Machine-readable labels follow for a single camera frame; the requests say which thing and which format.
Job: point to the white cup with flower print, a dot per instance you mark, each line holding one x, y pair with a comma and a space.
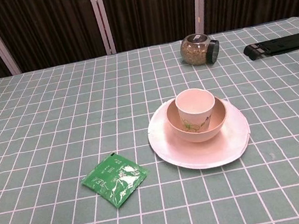
194, 101

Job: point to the beige bowl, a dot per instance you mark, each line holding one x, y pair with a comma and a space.
200, 137

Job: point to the white round plate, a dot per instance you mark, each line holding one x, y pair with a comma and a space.
203, 155

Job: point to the green tea sachet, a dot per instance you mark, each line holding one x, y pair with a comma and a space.
115, 179

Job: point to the glass jar with black lid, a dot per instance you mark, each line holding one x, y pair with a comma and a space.
195, 51

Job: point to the green grid tablecloth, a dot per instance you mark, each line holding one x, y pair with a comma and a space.
52, 120

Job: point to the black folded stand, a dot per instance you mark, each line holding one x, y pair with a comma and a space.
285, 44

